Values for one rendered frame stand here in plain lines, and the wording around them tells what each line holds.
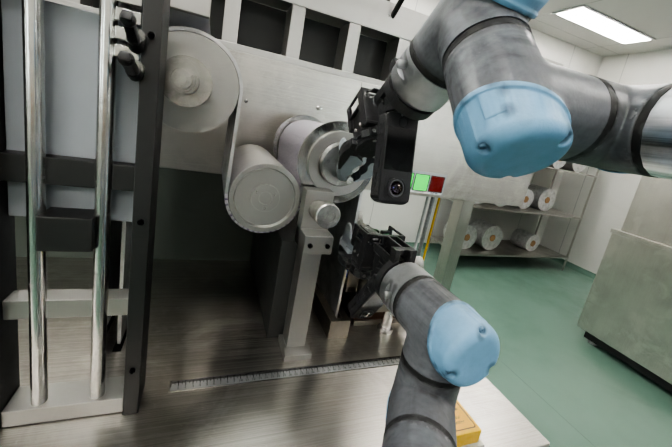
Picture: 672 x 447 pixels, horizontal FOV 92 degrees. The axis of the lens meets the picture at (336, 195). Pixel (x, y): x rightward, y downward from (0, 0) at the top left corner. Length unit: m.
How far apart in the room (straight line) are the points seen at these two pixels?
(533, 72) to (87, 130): 0.44
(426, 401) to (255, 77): 0.74
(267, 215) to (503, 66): 0.42
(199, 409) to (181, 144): 0.56
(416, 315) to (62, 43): 0.48
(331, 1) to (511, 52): 0.70
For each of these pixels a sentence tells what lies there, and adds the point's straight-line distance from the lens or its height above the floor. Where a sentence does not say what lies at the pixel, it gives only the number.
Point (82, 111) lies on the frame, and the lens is 0.46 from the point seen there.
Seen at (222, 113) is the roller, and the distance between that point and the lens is 0.54.
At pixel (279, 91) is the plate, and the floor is 1.37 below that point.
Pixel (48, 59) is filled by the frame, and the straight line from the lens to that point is 0.47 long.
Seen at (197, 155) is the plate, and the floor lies 1.18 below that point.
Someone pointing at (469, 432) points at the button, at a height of 0.92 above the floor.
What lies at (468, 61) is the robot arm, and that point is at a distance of 0.30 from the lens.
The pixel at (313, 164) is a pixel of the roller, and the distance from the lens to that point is 0.56.
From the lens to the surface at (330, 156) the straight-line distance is 0.55.
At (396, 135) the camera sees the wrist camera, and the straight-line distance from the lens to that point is 0.41.
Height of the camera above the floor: 1.32
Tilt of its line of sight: 12 degrees down
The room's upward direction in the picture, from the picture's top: 11 degrees clockwise
